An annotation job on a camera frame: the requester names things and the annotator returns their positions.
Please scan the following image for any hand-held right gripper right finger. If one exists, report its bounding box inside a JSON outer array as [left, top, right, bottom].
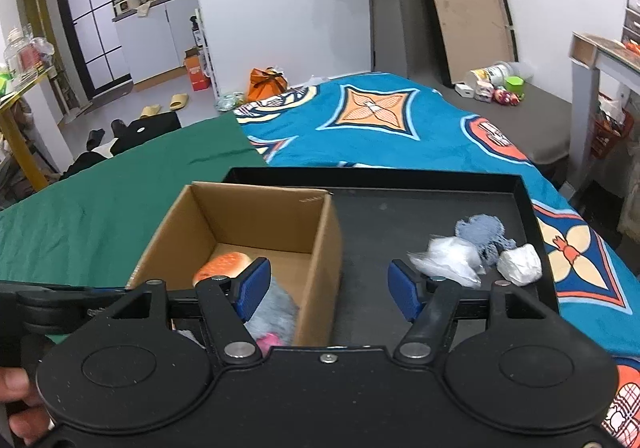
[[387, 258, 563, 363]]

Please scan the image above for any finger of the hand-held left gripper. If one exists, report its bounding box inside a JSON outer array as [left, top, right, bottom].
[[0, 279, 132, 309]]

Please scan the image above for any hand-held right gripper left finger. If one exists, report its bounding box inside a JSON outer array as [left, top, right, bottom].
[[95, 255, 273, 361]]

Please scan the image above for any grey and pink plush toy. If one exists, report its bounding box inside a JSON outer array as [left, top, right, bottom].
[[242, 274, 301, 355]]

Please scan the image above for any orange burger squishy toy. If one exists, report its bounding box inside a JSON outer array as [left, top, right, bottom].
[[192, 251, 251, 288]]

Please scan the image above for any clear plastic bag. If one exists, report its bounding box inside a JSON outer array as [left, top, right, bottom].
[[407, 235, 487, 288]]

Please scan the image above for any black tray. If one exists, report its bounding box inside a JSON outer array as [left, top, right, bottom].
[[220, 165, 560, 346]]

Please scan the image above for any brown cardboard box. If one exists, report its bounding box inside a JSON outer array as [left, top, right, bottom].
[[125, 181, 345, 346]]

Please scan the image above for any grey-blue knit sock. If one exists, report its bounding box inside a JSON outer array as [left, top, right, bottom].
[[455, 214, 517, 269]]

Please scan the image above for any person's left hand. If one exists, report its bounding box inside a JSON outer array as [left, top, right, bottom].
[[0, 367, 51, 446]]

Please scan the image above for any green cloth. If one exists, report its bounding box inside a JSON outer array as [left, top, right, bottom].
[[0, 112, 266, 344]]

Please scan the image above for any black and white clothing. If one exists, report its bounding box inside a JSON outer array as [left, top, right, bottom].
[[60, 138, 126, 181]]

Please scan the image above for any yellow table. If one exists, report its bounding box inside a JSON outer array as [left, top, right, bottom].
[[0, 66, 56, 194]]

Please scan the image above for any blue printed blanket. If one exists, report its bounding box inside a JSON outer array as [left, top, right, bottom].
[[234, 72, 640, 448]]

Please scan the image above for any black case with white logo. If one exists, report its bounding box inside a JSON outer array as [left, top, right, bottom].
[[122, 112, 182, 149]]

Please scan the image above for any clear bag with greens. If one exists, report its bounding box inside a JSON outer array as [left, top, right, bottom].
[[215, 91, 247, 113]]

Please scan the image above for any orange bag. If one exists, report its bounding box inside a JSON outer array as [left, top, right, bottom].
[[247, 67, 288, 103]]

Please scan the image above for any grey foam mattress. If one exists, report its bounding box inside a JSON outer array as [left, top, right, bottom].
[[395, 0, 573, 166]]

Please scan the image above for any white plastic bag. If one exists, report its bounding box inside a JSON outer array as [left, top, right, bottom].
[[295, 75, 331, 92]]

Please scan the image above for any orange cardboard box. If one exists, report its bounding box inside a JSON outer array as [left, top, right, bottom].
[[183, 48, 211, 92]]

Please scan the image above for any white jar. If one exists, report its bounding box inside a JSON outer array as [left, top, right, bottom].
[[465, 61, 533, 88]]

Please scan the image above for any white narrow rack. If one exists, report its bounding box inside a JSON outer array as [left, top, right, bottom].
[[192, 8, 221, 99]]

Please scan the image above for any beige tote bag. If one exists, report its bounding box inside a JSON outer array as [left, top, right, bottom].
[[617, 143, 640, 236]]

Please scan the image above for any glass jar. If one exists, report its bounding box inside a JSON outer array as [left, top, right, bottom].
[[5, 26, 43, 79]]

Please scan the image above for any white kitchen cabinet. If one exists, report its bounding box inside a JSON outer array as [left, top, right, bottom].
[[112, 0, 201, 84]]

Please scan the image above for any red basket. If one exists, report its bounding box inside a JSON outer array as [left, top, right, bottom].
[[592, 96, 633, 159]]

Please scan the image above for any grey desk with black mat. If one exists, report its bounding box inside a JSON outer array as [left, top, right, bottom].
[[570, 31, 640, 194]]

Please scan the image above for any black-framed glass door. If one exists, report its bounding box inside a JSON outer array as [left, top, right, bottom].
[[50, 0, 133, 102]]

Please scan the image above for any grey drawer organiser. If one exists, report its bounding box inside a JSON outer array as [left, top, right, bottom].
[[622, 0, 640, 46]]

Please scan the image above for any brown board black frame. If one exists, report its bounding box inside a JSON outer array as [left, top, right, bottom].
[[411, 0, 518, 88]]

